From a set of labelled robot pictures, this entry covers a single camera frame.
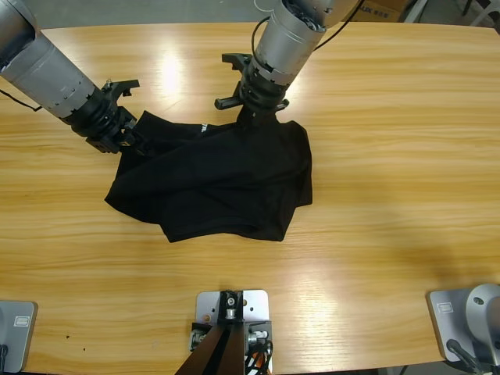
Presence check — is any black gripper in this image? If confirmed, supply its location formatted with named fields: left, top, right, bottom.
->
left=214, top=57, right=291, bottom=128
left=63, top=91, right=157, bottom=158

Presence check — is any black T-shirt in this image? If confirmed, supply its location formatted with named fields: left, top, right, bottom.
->
left=104, top=110, right=314, bottom=244

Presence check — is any cardboard box with AUX print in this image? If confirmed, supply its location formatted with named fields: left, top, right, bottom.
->
left=357, top=0, right=404, bottom=23

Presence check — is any silver metal clamp fitting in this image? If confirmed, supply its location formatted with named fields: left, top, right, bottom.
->
left=247, top=329, right=272, bottom=349
left=188, top=321, right=210, bottom=351

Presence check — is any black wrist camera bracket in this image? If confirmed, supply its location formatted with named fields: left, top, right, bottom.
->
left=221, top=53, right=252, bottom=74
left=102, top=79, right=141, bottom=99

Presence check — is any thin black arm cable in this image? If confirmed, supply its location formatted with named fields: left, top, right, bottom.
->
left=251, top=0, right=363, bottom=59
left=0, top=89, right=43, bottom=112

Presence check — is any white mount block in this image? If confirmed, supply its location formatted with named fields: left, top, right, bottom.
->
left=195, top=289, right=273, bottom=352

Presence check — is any dark camera post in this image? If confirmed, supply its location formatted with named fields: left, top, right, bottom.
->
left=174, top=289, right=251, bottom=375

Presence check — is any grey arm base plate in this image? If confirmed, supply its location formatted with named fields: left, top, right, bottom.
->
left=426, top=284, right=500, bottom=365
left=0, top=300, right=39, bottom=373

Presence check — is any orange and black cable bundle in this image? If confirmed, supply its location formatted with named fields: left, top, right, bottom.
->
left=242, top=338, right=275, bottom=375

